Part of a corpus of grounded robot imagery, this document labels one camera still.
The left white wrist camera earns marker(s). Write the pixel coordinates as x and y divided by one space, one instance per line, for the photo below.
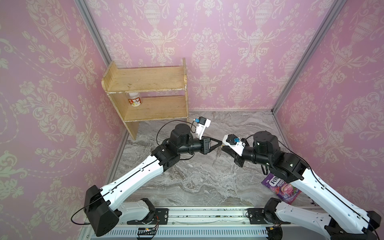
201 124

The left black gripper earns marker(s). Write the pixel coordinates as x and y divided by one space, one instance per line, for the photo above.
206 147

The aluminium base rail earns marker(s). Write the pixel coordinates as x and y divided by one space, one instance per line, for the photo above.
224 223

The wooden two-tier shelf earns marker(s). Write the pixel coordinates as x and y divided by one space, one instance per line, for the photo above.
163 91

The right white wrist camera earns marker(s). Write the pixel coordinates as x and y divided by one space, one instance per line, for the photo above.
237 144

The small white jar red label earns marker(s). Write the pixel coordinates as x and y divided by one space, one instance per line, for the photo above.
134 99

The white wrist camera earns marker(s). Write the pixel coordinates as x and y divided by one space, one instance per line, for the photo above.
237 144
201 124

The purple candy packet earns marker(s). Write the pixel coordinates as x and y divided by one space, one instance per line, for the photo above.
285 191

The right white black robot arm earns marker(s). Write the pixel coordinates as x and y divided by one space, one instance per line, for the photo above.
342 219

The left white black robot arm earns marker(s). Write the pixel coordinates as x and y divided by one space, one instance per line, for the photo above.
103 206

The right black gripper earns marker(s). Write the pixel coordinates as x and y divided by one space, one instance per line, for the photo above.
237 156

